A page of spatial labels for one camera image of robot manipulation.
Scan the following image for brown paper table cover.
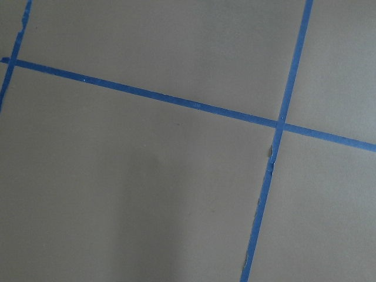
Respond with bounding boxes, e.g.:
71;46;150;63
1;1;375;281

